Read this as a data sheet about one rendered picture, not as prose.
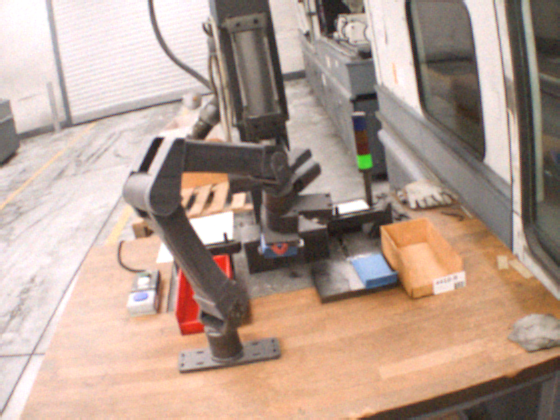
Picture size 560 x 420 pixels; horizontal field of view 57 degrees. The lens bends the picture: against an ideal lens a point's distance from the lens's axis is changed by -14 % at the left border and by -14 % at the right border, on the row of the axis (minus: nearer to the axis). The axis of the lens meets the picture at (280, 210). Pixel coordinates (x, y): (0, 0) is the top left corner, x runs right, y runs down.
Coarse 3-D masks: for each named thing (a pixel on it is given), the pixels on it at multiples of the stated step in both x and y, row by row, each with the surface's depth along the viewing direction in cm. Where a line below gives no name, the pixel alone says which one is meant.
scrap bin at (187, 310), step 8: (216, 256) 143; (224, 256) 143; (224, 264) 143; (184, 280) 141; (184, 288) 138; (176, 296) 126; (184, 296) 135; (192, 296) 137; (176, 304) 123; (184, 304) 132; (192, 304) 133; (176, 312) 120; (184, 312) 130; (192, 312) 130; (184, 320) 127; (192, 320) 126; (184, 328) 121; (192, 328) 121; (200, 328) 121
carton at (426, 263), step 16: (400, 224) 140; (416, 224) 141; (432, 224) 136; (384, 240) 139; (400, 240) 142; (416, 240) 142; (432, 240) 137; (400, 256) 124; (416, 256) 137; (432, 256) 135; (448, 256) 126; (400, 272) 126; (416, 272) 129; (432, 272) 128; (448, 272) 126; (464, 272) 119; (416, 288) 119; (432, 288) 119; (448, 288) 120
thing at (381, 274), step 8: (376, 256) 136; (360, 264) 134; (368, 264) 134; (376, 264) 133; (384, 264) 132; (360, 272) 131; (368, 272) 130; (376, 272) 129; (384, 272) 128; (368, 280) 122; (376, 280) 123; (384, 280) 123; (392, 280) 124; (368, 288) 124
